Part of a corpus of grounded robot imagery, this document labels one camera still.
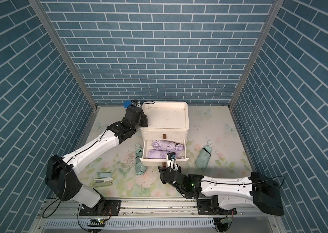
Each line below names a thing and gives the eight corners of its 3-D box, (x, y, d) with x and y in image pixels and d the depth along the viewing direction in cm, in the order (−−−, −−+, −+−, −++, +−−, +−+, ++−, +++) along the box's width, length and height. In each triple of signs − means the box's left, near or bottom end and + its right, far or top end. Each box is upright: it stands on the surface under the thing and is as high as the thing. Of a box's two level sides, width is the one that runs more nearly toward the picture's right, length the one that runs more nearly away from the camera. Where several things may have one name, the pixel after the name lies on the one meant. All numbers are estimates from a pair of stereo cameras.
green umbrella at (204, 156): (193, 165, 91) (194, 163, 88) (203, 140, 103) (204, 138, 100) (205, 170, 89) (206, 168, 86) (213, 144, 101) (214, 142, 98)
